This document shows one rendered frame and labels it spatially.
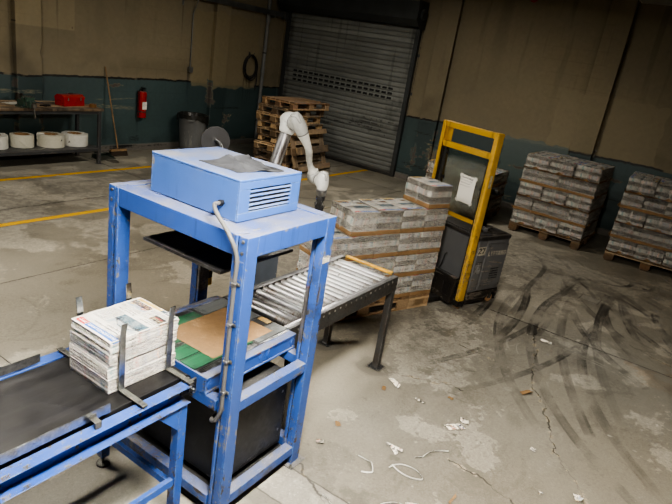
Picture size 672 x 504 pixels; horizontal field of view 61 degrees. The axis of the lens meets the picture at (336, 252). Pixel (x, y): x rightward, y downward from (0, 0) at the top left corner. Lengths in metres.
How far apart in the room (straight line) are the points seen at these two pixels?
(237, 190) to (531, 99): 9.21
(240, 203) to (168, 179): 0.47
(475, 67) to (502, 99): 0.82
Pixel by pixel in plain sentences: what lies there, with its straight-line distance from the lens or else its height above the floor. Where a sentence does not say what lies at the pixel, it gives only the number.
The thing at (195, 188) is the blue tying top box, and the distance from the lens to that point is 2.78.
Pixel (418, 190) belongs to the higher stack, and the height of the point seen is 1.20.
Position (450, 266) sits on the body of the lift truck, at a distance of 6.33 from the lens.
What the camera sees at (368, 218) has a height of 1.00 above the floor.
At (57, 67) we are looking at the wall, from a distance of 10.61.
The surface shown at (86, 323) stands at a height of 1.06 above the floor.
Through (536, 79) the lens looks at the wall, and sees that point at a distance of 11.38.
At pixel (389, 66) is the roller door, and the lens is 12.48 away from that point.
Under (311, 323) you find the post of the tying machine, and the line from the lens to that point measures 3.12.
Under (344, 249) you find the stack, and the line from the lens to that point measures 5.02.
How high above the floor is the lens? 2.35
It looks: 19 degrees down
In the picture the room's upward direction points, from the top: 9 degrees clockwise
